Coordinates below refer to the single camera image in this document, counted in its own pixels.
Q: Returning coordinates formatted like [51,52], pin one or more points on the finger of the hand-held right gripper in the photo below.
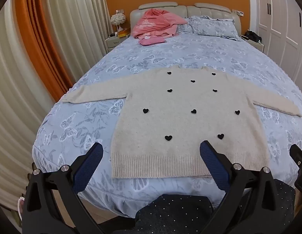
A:
[299,159]

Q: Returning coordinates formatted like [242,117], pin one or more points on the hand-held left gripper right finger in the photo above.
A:
[213,163]

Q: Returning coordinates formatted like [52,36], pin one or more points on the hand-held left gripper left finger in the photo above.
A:
[89,165]

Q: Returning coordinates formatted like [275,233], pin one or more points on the beige sweater with black hearts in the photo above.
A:
[187,117]

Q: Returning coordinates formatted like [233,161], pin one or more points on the person's dark dotted pants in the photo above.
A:
[175,214]

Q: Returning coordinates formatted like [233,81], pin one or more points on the pink slipper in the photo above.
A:
[21,209]

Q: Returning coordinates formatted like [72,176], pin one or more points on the cream curtain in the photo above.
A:
[17,107]
[75,22]

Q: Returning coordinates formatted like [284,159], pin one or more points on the white nightstand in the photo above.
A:
[255,45]
[113,43]

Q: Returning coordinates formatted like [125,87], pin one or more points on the bed with blue butterfly sheet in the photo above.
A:
[151,58]

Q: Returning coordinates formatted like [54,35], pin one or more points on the black bag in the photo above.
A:
[253,36]

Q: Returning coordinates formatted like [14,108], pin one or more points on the blue butterfly pillow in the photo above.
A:
[213,26]

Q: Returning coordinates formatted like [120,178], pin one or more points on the yellow box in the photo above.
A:
[123,33]

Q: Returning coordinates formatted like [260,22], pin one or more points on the pink folded cloth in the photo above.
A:
[152,41]

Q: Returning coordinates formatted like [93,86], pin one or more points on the orange curtain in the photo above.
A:
[41,36]

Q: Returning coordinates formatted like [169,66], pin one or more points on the white wardrobe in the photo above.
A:
[280,22]

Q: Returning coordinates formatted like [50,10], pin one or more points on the white feather lamp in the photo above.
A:
[118,19]

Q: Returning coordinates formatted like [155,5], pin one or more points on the pink garment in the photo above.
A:
[155,22]

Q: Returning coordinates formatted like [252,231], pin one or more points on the beige padded headboard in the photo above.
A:
[214,9]

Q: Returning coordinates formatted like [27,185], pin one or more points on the wall switch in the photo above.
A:
[119,11]
[238,12]

